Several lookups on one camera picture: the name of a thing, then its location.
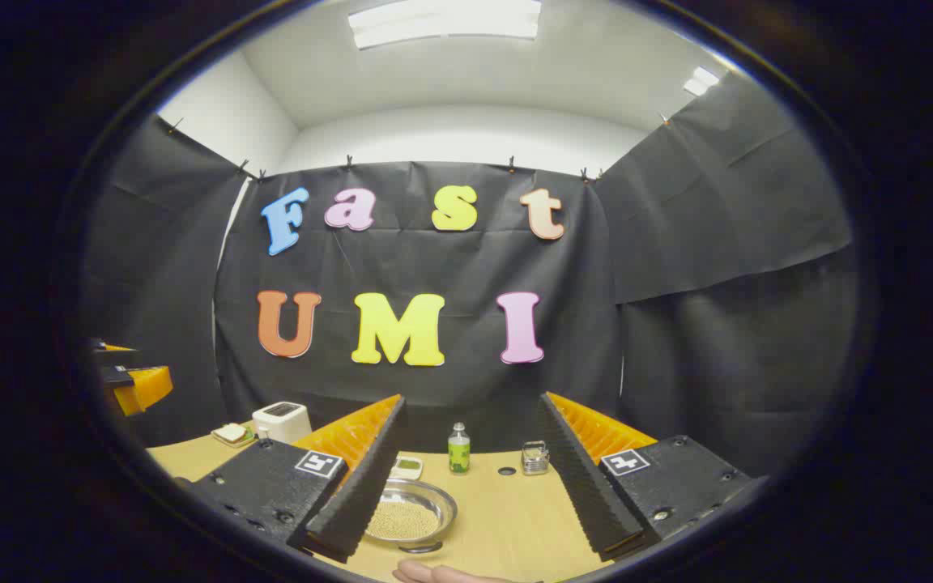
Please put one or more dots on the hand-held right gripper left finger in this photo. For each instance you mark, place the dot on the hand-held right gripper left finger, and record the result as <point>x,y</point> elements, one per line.
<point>361,494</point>

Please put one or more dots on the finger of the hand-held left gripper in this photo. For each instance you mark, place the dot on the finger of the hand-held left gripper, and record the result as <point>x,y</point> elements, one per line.
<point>146,389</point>
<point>114,355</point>

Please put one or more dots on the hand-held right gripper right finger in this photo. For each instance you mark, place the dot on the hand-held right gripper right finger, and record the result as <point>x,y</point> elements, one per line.
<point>584,486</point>

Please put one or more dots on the stainless steel pot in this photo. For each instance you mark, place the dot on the stainless steel pot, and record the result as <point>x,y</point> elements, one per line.
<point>444,504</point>

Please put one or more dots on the white divided dish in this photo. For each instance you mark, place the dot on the white divided dish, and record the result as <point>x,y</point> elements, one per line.
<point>408,473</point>

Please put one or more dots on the pile of soybeans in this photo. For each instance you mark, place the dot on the pile of soybeans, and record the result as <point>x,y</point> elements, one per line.
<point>406,520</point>

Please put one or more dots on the bread slice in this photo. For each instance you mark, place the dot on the bread slice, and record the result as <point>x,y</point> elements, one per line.
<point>232,432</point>

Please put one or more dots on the small rectangular tray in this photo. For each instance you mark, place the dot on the small rectangular tray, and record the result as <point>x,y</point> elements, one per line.
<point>233,441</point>

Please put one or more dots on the green label bottle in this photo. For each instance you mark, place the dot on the green label bottle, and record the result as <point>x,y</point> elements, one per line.
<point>459,453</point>

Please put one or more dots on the white toaster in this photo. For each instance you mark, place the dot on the white toaster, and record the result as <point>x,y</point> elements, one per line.
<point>282,423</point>

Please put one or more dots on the black backdrop cloth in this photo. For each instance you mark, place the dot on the black backdrop cloth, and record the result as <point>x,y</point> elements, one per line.
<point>677,364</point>

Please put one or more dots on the small ceiling light panel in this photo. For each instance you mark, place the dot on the small ceiling light panel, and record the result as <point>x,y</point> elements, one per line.
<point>700,81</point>

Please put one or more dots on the large ceiling light panel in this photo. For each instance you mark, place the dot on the large ceiling light panel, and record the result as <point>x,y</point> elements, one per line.
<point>444,20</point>

